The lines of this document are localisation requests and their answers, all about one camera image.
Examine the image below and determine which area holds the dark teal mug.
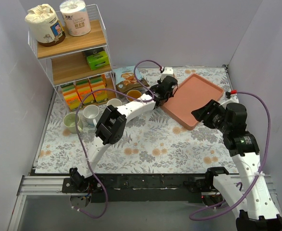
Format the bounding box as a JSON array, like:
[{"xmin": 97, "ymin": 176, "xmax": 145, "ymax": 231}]
[{"xmin": 106, "ymin": 98, "xmax": 122, "ymax": 108}]

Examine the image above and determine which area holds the white wire wooden shelf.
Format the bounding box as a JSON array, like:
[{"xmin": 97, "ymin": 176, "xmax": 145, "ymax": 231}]
[{"xmin": 28, "ymin": 4, "xmax": 115, "ymax": 110}]

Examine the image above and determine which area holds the purple cable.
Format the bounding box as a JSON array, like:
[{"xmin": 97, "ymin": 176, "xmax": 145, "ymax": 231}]
[
  {"xmin": 75, "ymin": 59, "xmax": 166, "ymax": 219},
  {"xmin": 189, "ymin": 90, "xmax": 271, "ymax": 221}
]

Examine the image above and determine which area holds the beige toilet paper roll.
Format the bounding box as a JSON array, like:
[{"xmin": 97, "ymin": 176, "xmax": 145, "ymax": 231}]
[{"xmin": 25, "ymin": 4, "xmax": 65, "ymax": 47}]

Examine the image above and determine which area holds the white toilet paper roll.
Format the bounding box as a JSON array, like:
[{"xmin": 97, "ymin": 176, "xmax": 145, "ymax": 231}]
[{"xmin": 60, "ymin": 0, "xmax": 91, "ymax": 37}]

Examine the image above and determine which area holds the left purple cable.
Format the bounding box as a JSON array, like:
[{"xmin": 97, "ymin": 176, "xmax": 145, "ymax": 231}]
[{"xmin": 75, "ymin": 59, "xmax": 166, "ymax": 219}]

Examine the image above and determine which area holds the green tissue box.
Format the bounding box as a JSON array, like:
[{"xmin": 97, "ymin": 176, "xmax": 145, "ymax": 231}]
[{"xmin": 83, "ymin": 48, "xmax": 110, "ymax": 70}]

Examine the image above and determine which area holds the pink tray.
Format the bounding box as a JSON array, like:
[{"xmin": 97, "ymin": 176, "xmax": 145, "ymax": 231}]
[{"xmin": 161, "ymin": 74, "xmax": 224, "ymax": 130}]

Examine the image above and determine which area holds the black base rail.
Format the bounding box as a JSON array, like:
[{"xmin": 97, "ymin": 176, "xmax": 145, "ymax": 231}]
[{"xmin": 62, "ymin": 170, "xmax": 222, "ymax": 203}]

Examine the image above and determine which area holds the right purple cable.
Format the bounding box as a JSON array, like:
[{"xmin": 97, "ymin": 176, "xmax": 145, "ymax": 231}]
[{"xmin": 189, "ymin": 90, "xmax": 271, "ymax": 221}]

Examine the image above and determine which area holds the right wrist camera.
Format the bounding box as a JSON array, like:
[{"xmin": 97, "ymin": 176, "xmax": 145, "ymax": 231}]
[{"xmin": 222, "ymin": 90, "xmax": 239, "ymax": 108}]

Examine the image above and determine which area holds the green mug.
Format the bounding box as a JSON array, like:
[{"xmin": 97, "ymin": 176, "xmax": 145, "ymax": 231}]
[{"xmin": 63, "ymin": 113, "xmax": 83, "ymax": 134}]

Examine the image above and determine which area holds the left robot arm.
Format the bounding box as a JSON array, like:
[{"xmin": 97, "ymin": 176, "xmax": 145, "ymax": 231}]
[{"xmin": 69, "ymin": 76, "xmax": 178, "ymax": 193}]

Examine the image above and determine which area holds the snack bag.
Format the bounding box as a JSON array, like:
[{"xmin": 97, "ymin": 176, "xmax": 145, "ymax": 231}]
[{"xmin": 114, "ymin": 66, "xmax": 142, "ymax": 93}]

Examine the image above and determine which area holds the light blue mug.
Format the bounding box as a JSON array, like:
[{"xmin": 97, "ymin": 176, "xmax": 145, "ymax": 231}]
[{"xmin": 83, "ymin": 105, "xmax": 100, "ymax": 126}]

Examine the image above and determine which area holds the left sponge pack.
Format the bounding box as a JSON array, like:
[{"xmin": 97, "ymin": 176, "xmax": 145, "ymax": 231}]
[{"xmin": 60, "ymin": 83, "xmax": 81, "ymax": 110}]

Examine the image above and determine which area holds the patterned blue mug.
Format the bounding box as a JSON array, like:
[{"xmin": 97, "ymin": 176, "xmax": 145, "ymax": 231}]
[{"xmin": 126, "ymin": 90, "xmax": 142, "ymax": 102}]

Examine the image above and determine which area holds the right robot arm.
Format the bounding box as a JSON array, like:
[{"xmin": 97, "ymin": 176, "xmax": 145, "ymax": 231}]
[{"xmin": 191, "ymin": 100, "xmax": 282, "ymax": 231}]

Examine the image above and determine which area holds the middle sponge pack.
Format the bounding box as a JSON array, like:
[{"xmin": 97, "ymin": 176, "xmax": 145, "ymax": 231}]
[{"xmin": 76, "ymin": 79, "xmax": 95, "ymax": 105}]

